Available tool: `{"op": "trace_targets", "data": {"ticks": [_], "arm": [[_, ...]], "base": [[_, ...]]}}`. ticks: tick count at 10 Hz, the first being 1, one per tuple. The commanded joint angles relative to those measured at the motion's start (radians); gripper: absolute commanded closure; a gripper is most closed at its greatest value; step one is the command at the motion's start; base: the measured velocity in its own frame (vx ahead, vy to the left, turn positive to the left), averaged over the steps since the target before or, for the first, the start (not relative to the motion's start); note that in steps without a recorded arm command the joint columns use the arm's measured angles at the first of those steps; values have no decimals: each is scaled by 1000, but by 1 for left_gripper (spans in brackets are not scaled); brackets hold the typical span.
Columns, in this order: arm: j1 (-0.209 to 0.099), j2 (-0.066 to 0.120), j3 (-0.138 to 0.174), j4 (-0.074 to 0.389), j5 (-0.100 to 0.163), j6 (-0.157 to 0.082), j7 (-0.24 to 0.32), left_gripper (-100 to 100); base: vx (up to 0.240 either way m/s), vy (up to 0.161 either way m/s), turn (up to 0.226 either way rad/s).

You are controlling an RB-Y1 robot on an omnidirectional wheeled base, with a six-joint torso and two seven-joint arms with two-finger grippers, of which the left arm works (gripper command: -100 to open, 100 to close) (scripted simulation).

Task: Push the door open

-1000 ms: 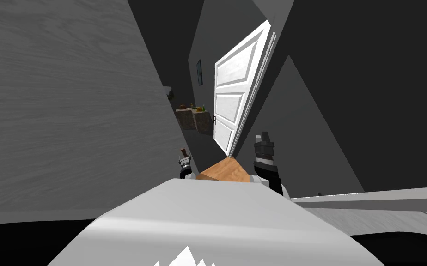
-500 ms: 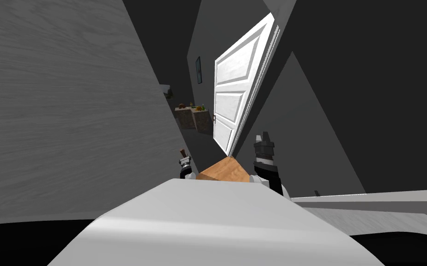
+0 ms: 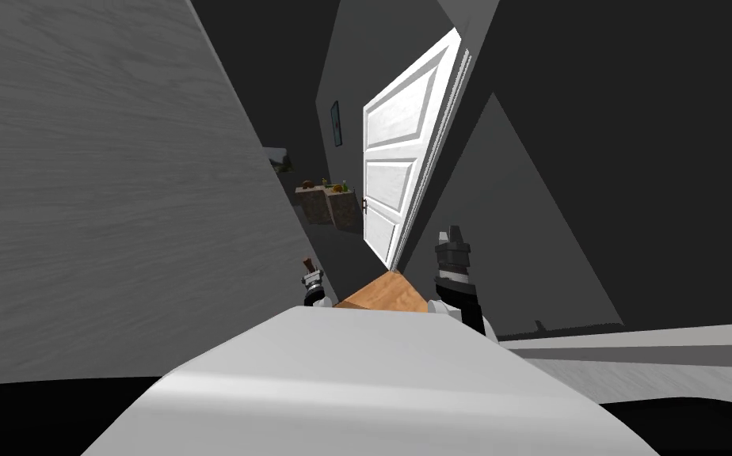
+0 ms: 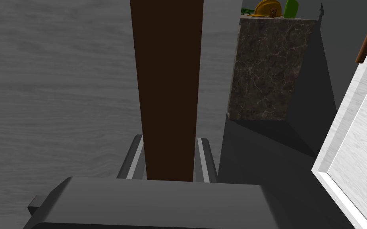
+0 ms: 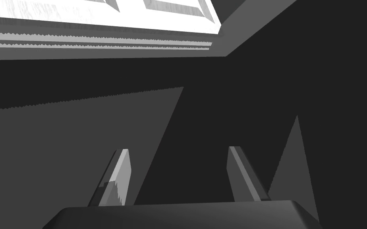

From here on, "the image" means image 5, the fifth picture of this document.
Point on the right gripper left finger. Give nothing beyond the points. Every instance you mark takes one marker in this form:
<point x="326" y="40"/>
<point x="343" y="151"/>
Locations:
<point x="115" y="181"/>

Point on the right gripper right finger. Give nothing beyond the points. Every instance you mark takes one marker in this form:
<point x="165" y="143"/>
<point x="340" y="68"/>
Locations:
<point x="244" y="178"/>

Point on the white panelled door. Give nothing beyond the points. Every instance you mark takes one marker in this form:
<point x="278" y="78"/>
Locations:
<point x="107" y="12"/>

